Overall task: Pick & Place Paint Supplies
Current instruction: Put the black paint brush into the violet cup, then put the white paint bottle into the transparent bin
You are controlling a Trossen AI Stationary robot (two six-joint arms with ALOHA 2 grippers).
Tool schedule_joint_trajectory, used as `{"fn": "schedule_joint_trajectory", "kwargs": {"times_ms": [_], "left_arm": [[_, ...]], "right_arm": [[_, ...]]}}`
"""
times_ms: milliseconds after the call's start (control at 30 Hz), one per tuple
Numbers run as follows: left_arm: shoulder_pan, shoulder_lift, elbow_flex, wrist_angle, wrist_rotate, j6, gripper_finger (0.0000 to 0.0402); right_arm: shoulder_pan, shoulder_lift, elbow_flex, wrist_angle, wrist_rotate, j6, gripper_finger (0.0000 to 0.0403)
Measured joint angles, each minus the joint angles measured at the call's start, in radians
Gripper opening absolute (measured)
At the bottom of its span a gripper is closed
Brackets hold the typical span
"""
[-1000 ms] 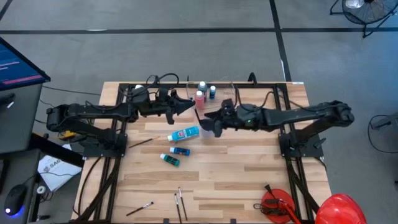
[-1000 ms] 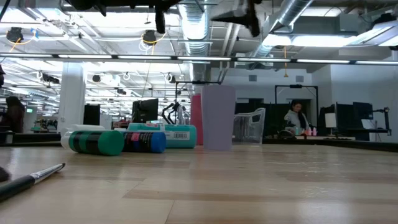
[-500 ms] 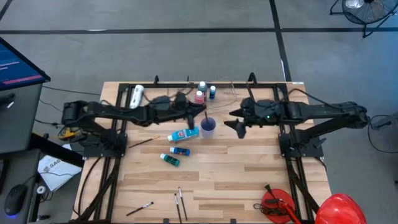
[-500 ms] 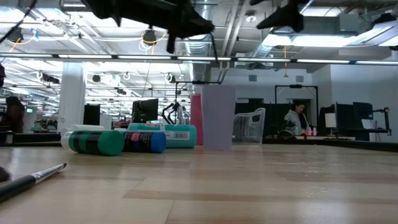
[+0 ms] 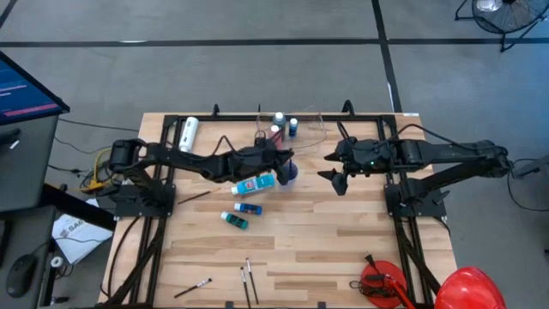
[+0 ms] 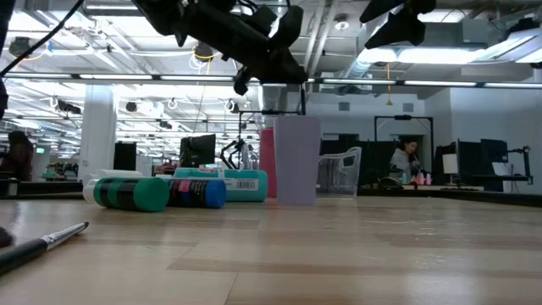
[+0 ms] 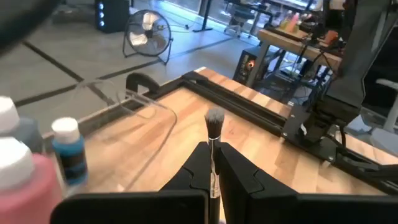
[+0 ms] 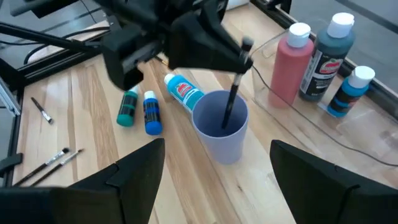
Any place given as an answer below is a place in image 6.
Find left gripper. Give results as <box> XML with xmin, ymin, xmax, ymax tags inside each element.
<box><xmin>180</xmin><ymin>0</ymin><xmax>309</xmax><ymax>95</ymax></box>

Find grey plastic cup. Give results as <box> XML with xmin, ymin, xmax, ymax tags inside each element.
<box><xmin>273</xmin><ymin>115</ymin><xmax>323</xmax><ymax>207</ymax></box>

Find red paint bottle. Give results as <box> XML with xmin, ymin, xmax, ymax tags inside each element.
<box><xmin>259</xmin><ymin>128</ymin><xmax>279</xmax><ymax>199</ymax></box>

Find small green paint bottle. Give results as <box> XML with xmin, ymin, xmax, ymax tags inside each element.
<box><xmin>82</xmin><ymin>175</ymin><xmax>171</xmax><ymax>214</ymax></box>

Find large teal paint bottle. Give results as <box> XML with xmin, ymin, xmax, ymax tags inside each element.
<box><xmin>172</xmin><ymin>166</ymin><xmax>269</xmax><ymax>203</ymax></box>

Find small blue paint bottle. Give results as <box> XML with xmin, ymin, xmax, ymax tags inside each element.
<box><xmin>167</xmin><ymin>177</ymin><xmax>228</xmax><ymax>209</ymax></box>

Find long ceiling light strip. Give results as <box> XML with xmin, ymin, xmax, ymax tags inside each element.
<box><xmin>0</xmin><ymin>71</ymin><xmax>542</xmax><ymax>89</ymax></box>

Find person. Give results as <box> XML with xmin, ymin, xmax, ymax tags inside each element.
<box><xmin>0</xmin><ymin>130</ymin><xmax>35</xmax><ymax>183</ymax></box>
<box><xmin>389</xmin><ymin>136</ymin><xmax>423</xmax><ymax>186</ymax></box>

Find black background monitor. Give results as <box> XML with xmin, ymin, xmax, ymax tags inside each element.
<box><xmin>179</xmin><ymin>133</ymin><xmax>218</xmax><ymax>169</ymax></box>

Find white table lamp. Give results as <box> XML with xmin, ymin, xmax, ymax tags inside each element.
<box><xmin>441</xmin><ymin>152</ymin><xmax>460</xmax><ymax>186</ymax></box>

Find clear plastic bin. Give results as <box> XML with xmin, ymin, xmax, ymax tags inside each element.
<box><xmin>317</xmin><ymin>146</ymin><xmax>363</xmax><ymax>198</ymax></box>

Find dark desk monitors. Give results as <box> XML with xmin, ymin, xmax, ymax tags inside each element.
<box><xmin>434</xmin><ymin>137</ymin><xmax>510</xmax><ymax>192</ymax></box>

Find black cabinet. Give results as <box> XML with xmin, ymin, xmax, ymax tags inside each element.
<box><xmin>113</xmin><ymin>141</ymin><xmax>138</xmax><ymax>172</ymax></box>

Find white building column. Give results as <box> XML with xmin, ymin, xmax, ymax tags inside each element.
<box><xmin>77</xmin><ymin>83</ymin><xmax>118</xmax><ymax>182</ymax></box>

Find slanted silver ventilation duct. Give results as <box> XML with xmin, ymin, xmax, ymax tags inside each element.
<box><xmin>341</xmin><ymin>42</ymin><xmax>382</xmax><ymax>80</ymax></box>

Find yellow hanging cord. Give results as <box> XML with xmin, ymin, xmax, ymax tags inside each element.
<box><xmin>384</xmin><ymin>62</ymin><xmax>394</xmax><ymax>107</ymax></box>

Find black ceiling cable reel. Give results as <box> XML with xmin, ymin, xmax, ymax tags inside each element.
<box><xmin>192</xmin><ymin>42</ymin><xmax>217</xmax><ymax>64</ymax></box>
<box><xmin>8</xmin><ymin>36</ymin><xmax>35</xmax><ymax>60</ymax></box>

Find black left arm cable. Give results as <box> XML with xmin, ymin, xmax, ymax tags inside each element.
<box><xmin>0</xmin><ymin>0</ymin><xmax>86</xmax><ymax>78</ymax></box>

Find thin black-handled brush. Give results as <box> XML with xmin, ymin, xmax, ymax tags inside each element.
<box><xmin>0</xmin><ymin>220</ymin><xmax>91</xmax><ymax>276</ymax></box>

